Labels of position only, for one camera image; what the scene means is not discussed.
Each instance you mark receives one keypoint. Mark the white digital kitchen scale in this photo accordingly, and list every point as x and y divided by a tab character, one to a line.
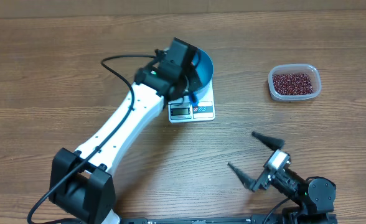
184	111

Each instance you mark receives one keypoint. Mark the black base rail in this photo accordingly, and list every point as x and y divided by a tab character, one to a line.
254	219

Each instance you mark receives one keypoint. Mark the blue bowl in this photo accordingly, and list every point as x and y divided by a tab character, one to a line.
205	70

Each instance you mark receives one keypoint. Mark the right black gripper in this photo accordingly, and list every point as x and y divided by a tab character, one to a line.
274	143

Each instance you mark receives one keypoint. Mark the red beans in container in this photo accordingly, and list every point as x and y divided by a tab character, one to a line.
292	84

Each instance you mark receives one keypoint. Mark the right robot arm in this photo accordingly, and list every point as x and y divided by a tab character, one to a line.
309	200

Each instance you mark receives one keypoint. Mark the clear plastic container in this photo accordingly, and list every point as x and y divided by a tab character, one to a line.
295	68

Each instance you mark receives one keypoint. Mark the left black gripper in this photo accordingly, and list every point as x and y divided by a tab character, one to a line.
195	82

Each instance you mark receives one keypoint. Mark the red measuring scoop blue handle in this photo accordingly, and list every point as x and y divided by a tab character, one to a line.
193	99

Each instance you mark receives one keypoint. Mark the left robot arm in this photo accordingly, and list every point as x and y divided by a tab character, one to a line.
81	181

